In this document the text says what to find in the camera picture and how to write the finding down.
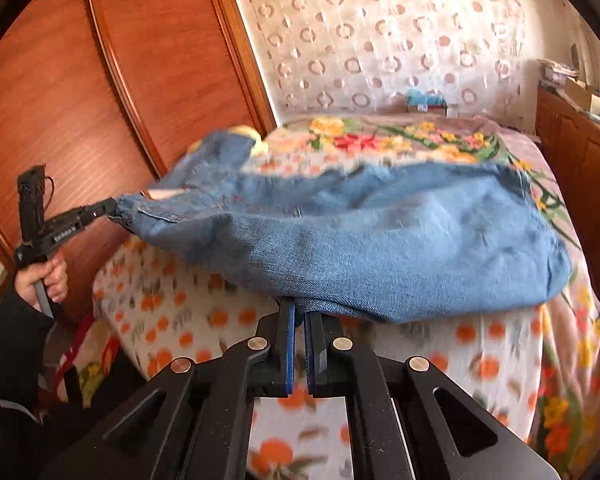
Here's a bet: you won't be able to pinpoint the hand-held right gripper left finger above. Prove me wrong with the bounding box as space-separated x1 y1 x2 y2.
39 299 298 480

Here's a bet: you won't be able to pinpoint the wooden cabinet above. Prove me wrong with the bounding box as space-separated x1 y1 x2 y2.
535 85 600 271

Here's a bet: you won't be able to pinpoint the yellow plush toy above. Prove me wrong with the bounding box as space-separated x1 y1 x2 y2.
237 126 271 156

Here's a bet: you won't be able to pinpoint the circle-patterned sheer curtain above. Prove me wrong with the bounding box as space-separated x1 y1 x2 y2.
232 0 528 116

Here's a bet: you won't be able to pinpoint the folded blue denim jeans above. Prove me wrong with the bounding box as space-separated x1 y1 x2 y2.
174 130 261 196

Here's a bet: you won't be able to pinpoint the orange-print bed sheet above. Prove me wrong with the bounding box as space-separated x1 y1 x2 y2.
92 150 546 480

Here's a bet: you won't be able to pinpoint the red cloth strip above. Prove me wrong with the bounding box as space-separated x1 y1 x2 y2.
70 312 97 366

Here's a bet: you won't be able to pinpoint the wooden louvered wardrobe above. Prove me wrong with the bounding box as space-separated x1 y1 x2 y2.
0 0 278 321

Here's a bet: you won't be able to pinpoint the blue denim jeans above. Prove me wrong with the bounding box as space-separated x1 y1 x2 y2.
174 130 261 196
114 160 575 323

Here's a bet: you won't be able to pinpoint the small blue-topped box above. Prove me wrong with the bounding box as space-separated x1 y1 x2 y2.
405 89 451 113

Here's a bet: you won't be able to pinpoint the person's left hand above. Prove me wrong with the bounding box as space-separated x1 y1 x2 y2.
16 255 67 306

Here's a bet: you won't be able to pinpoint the person's left forearm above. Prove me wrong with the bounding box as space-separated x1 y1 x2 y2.
0 280 61 401

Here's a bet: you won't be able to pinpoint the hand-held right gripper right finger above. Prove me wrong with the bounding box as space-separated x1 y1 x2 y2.
303 311 557 480

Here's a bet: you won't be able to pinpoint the cardboard box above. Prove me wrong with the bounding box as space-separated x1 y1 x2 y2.
564 77 600 113

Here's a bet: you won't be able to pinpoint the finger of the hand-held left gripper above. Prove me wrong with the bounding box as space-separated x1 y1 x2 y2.
79 198 119 223

